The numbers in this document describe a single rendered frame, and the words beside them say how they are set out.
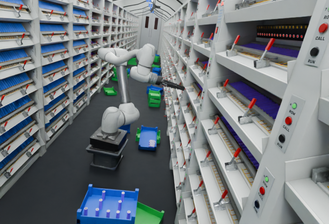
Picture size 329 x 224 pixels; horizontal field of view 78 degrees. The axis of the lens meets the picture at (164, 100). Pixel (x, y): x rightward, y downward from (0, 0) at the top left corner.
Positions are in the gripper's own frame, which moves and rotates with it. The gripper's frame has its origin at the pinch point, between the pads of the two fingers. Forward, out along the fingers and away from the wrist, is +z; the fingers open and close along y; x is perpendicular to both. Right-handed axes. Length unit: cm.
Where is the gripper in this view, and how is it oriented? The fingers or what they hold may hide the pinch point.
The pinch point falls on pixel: (180, 87)
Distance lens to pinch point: 165.2
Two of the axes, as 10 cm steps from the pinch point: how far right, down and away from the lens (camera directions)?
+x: 3.2, -9.0, -3.0
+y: 0.3, 3.3, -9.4
